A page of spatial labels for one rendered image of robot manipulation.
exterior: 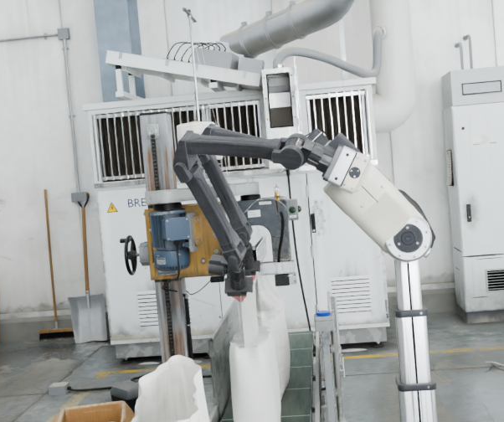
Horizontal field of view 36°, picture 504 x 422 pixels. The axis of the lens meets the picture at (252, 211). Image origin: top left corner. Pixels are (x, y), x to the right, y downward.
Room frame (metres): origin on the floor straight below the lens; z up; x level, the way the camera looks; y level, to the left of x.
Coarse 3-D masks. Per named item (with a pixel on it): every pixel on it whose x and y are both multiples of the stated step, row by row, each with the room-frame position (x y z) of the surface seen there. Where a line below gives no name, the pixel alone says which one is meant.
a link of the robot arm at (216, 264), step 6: (210, 258) 2.78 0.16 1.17; (216, 258) 2.77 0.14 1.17; (222, 258) 2.77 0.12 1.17; (228, 258) 2.70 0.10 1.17; (234, 258) 2.69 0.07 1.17; (210, 264) 2.77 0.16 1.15; (216, 264) 2.76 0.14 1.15; (222, 264) 2.74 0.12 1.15; (228, 264) 2.71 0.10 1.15; (234, 264) 2.70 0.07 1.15; (210, 270) 2.77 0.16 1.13; (216, 270) 2.76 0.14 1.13; (222, 270) 2.76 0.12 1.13
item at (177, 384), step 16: (160, 368) 1.58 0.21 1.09; (176, 368) 1.63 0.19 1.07; (192, 368) 1.61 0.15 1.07; (144, 384) 1.52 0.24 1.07; (160, 384) 1.58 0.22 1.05; (176, 384) 1.63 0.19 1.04; (192, 384) 1.61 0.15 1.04; (144, 400) 1.52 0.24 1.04; (160, 400) 1.57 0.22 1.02; (176, 400) 1.62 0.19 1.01; (192, 400) 1.62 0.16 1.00; (144, 416) 1.52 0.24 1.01; (160, 416) 1.57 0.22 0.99; (176, 416) 1.61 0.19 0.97; (192, 416) 1.28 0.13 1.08
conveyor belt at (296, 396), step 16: (288, 336) 5.04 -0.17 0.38; (304, 336) 5.00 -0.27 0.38; (304, 352) 4.57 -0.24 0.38; (304, 368) 4.19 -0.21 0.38; (288, 384) 3.91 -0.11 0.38; (304, 384) 3.88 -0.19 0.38; (288, 400) 3.64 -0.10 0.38; (304, 400) 3.62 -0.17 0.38; (224, 416) 3.48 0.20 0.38; (288, 416) 3.40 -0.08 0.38; (304, 416) 3.38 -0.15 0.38
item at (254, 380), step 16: (240, 304) 2.87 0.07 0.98; (240, 320) 3.01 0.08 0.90; (256, 320) 3.08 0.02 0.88; (240, 336) 3.09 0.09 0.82; (256, 336) 3.05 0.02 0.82; (272, 336) 3.16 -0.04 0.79; (240, 352) 2.94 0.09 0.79; (256, 352) 2.93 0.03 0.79; (272, 352) 3.05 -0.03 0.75; (240, 368) 2.92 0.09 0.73; (256, 368) 2.92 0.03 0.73; (272, 368) 3.02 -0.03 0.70; (240, 384) 2.92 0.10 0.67; (256, 384) 2.92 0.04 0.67; (272, 384) 2.95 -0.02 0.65; (240, 400) 2.93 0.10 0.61; (256, 400) 2.91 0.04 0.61; (272, 400) 2.94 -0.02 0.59; (240, 416) 2.93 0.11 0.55; (256, 416) 2.91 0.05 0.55; (272, 416) 2.94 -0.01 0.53
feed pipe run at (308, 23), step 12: (312, 0) 5.67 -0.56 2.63; (324, 0) 5.59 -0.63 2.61; (336, 0) 5.56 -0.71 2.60; (348, 0) 5.57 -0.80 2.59; (300, 12) 5.70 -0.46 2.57; (312, 12) 5.65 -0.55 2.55; (324, 12) 5.61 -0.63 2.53; (336, 12) 5.60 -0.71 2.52; (300, 24) 5.72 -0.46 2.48; (312, 24) 5.69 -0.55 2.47; (324, 24) 5.68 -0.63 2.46
